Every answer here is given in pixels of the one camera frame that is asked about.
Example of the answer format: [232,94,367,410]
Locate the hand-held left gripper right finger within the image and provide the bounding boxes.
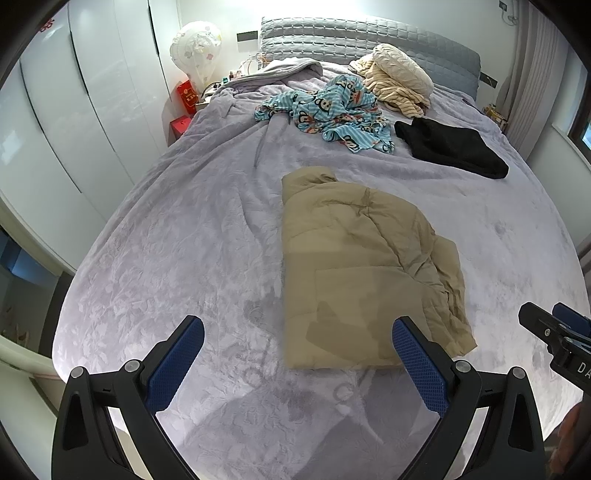
[392,316,547,480]

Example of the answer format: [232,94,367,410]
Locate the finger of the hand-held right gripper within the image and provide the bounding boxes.
[518,302,573,352]
[553,303,591,341]

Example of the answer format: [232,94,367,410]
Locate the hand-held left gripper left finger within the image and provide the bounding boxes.
[51,315,205,480]

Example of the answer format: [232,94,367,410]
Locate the beige puffer jacket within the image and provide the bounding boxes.
[281,167,478,370]

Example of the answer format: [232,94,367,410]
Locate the person's right hand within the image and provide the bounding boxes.
[558,406,585,464]

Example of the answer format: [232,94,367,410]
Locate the lavender plush bed blanket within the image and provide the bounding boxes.
[51,62,585,480]

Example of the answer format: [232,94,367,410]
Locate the window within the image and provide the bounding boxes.
[568,92,591,163]

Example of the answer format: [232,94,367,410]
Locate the black folded garment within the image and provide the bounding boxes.
[394,117,509,180]

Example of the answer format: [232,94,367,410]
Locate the colourful patterned box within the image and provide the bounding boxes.
[482,105,509,130]

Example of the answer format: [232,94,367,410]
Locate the grey curtain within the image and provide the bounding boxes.
[505,9,583,162]

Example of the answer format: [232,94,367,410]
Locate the cream striped garment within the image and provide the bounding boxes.
[348,55,430,117]

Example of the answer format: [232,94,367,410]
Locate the blue monkey print pajamas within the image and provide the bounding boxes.
[255,74,396,155]

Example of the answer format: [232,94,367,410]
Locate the white wardrobe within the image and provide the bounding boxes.
[0,0,185,273]

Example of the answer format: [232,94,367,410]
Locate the bedside table with bottles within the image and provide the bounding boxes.
[196,69,241,112]

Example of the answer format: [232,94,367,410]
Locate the cream round ruched pillow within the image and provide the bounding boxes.
[372,43,435,95]

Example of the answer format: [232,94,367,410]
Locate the grey quilt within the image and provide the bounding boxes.
[231,58,324,88]

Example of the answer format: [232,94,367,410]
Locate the grey quilted headboard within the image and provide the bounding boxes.
[259,16,481,97]

